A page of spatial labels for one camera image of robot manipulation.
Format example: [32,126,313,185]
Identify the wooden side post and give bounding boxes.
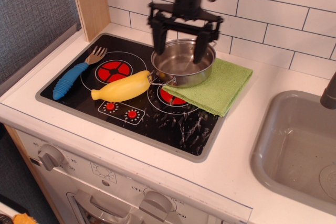
[75,0,110,42]

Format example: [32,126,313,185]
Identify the oven door handle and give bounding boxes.
[73,190,143,223]

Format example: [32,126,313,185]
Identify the grey timer knob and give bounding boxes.
[38,144,65,171]

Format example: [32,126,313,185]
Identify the silver metal pot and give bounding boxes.
[147,39,216,88]

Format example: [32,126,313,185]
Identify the grey faucet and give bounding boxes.
[320,73,336,110]

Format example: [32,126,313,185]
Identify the yellow plastic banana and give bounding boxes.
[91,70,151,102]

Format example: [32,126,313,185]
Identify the grey oven knob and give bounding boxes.
[139,191,173,222]

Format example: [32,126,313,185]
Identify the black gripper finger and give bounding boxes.
[151,20,167,55]
[193,30,213,64]

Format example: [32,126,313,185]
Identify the yellow object at corner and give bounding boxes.
[13,213,37,224]

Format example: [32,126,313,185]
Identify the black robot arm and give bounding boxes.
[148,0,223,64]

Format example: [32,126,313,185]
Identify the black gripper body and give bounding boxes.
[148,0,223,41]

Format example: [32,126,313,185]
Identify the black toy stovetop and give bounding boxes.
[36,34,224,162]

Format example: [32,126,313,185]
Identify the blue handled toy fork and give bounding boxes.
[52,46,108,100]

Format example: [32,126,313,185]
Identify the grey plastic sink basin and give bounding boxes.
[251,90,335,215]

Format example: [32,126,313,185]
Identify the green cloth napkin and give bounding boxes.
[163,59,253,117]

